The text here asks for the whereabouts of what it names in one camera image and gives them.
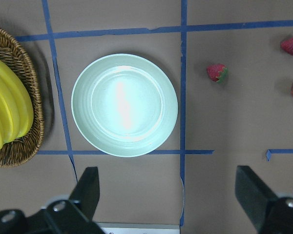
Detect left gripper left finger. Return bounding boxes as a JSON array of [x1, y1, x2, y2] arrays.
[[0, 167, 104, 234]]

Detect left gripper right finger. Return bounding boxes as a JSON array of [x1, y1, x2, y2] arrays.
[[235, 165, 293, 234]]

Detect light green plate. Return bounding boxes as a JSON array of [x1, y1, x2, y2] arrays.
[[71, 54, 178, 157]]

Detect brown wicker basket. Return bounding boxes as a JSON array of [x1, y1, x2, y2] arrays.
[[0, 28, 44, 168]]

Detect yellow banana bunch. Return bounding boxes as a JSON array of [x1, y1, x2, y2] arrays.
[[0, 60, 34, 149]]

